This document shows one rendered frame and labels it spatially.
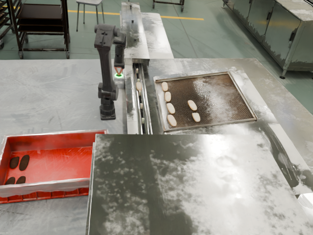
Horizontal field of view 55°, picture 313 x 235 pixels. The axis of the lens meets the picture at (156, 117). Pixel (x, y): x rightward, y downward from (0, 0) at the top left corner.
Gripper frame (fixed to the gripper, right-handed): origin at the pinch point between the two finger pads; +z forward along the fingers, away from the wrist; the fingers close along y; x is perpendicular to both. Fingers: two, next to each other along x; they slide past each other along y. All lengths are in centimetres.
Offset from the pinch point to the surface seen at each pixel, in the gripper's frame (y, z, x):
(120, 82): 3.6, 4.1, 1.0
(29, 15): -198, 40, -102
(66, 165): 72, 8, -25
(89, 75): -12.1, 9.0, -20.0
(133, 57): -21.8, -0.8, 10.7
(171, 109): 37.7, -0.4, 28.8
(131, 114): 36.4, 4.3, 6.5
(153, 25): -112, 11, 34
